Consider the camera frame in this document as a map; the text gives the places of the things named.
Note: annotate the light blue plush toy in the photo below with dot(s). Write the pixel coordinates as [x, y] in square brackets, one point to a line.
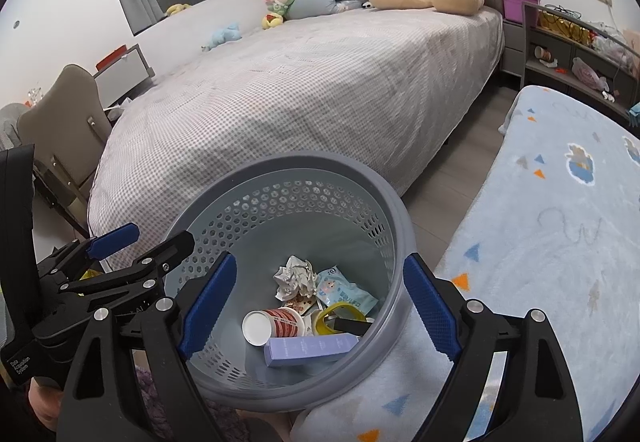
[225, 34]

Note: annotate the gold patterned box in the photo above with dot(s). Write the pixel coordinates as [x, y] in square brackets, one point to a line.
[565, 27]

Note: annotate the person's left hand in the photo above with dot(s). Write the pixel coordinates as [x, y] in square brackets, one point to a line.
[44, 404]

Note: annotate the small patterned paper cup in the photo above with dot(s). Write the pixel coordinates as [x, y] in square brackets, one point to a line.
[544, 54]

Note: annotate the white tissue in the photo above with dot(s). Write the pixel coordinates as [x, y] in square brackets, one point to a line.
[295, 277]

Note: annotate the grey bed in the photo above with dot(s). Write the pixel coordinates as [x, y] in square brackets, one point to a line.
[300, 87]

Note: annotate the long purple cardboard box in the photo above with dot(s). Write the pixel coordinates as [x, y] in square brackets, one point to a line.
[310, 349]

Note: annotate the yellow plush toy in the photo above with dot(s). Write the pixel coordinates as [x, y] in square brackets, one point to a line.
[177, 9]

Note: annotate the light blue wet wipes packet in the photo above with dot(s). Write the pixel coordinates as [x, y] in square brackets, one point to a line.
[340, 292]

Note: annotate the green plush doll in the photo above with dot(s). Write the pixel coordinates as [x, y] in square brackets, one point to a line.
[280, 2]

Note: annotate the grey chair with metal frame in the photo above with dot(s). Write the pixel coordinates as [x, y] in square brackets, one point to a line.
[65, 107]

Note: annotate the grey nightstand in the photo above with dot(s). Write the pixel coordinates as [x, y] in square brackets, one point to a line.
[512, 47]

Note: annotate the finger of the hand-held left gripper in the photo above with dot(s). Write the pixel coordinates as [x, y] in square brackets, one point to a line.
[112, 239]
[170, 249]

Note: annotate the white cabinet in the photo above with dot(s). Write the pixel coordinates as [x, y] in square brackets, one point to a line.
[125, 72]

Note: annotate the purple knit clothing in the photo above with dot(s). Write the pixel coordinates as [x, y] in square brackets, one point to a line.
[150, 387]

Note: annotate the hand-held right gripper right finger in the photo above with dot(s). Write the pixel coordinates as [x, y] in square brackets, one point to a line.
[430, 307]

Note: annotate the pink plastic box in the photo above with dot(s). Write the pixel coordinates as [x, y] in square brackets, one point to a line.
[520, 4]

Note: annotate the red flat item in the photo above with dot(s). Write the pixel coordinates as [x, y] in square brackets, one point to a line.
[110, 58]

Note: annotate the pink plastic bag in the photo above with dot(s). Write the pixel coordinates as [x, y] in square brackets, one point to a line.
[587, 74]

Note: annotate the red and white paper cup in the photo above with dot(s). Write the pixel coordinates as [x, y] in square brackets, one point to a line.
[280, 322]

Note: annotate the red and white snack wrapper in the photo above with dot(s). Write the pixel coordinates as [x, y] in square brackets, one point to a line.
[302, 307]

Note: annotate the white plastic bags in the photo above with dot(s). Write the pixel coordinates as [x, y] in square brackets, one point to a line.
[617, 44]

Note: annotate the grey shelf unit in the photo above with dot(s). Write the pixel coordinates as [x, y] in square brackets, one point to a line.
[565, 49]

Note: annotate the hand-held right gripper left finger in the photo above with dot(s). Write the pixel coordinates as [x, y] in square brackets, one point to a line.
[210, 307]

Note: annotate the grey perforated plastic basket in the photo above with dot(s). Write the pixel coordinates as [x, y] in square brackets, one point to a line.
[320, 232]

